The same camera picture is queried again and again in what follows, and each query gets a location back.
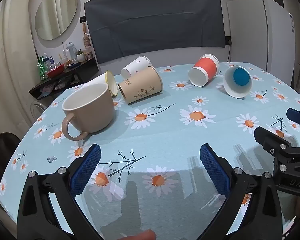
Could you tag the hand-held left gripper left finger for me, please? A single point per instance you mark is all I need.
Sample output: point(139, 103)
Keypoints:
point(86, 170)

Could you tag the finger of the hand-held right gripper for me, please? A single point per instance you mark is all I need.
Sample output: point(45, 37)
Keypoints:
point(298, 117)
point(267, 137)

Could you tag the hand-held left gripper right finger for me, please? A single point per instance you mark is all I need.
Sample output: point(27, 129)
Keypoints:
point(215, 171)

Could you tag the blue and white paper cup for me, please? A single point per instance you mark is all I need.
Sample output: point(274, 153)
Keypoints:
point(240, 77)

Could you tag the white cup with yellow rim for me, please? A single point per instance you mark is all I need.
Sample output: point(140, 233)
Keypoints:
point(100, 80)

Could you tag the orange and white paper cup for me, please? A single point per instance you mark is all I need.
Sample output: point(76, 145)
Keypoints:
point(207, 66)

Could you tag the brown paper cup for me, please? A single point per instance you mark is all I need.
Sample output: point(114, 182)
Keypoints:
point(140, 85)

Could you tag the white paper cup scalloped print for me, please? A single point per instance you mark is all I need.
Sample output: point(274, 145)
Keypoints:
point(137, 65)

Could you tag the person's left hand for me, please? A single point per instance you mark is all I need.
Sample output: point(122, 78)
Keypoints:
point(140, 236)

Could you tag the beige ceramic mug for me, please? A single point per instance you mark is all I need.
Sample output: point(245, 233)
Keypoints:
point(95, 115)

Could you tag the light blue daisy tablecloth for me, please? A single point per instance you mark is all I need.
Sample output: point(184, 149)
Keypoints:
point(170, 132)

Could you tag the transparent chair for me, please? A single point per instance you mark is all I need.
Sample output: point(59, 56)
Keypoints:
point(36, 110)

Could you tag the black chair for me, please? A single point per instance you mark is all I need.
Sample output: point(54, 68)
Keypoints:
point(3, 152)

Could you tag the white refrigerator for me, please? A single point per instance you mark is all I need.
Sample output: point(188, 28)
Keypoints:
point(252, 37)

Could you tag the white paper note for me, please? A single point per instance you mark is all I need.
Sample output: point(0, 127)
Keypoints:
point(291, 23)

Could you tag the black side shelf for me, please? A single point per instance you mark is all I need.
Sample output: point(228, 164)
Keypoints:
point(87, 66)

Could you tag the green bottle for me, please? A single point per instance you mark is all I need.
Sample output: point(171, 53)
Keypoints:
point(42, 68)

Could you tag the small potted plant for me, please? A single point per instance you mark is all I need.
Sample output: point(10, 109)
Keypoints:
point(80, 56)

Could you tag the white kettle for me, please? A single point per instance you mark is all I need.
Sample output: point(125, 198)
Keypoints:
point(70, 50)

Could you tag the beige curtain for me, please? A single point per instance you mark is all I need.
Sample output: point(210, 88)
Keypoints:
point(12, 67)

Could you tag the wooden hair brush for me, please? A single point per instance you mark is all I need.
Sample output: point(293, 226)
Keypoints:
point(86, 41)

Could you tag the dark grey cloth cover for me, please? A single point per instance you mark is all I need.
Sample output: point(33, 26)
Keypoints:
point(152, 22)

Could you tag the black wall socket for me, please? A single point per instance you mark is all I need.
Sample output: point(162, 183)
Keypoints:
point(82, 19)
point(228, 40)

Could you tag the oval wall mirror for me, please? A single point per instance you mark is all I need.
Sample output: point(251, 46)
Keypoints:
point(56, 12)

